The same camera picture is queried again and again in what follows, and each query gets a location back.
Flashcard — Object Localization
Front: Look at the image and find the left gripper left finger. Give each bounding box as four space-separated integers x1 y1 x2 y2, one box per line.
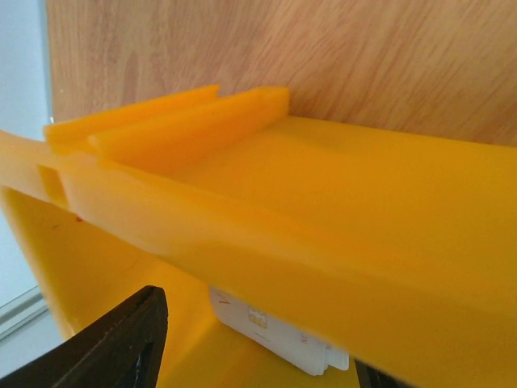
1 286 168 387

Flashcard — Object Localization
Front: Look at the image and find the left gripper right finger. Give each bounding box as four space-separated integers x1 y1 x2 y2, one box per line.
355 360 399 388

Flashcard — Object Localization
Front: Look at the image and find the card in yellow bin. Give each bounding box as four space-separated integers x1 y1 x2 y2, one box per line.
209 287 350 376

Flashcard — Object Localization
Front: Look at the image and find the yellow plastic bin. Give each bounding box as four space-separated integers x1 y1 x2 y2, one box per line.
1 86 516 387

